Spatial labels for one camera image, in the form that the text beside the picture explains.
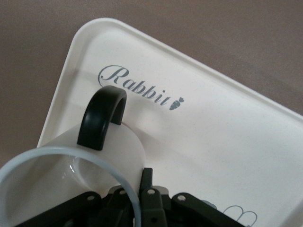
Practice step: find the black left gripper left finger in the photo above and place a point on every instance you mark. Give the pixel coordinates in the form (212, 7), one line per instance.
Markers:
(78, 208)

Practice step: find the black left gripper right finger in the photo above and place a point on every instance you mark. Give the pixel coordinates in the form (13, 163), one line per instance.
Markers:
(154, 208)

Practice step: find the cream rabbit print tray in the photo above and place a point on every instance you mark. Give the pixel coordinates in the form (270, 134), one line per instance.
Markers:
(213, 142)

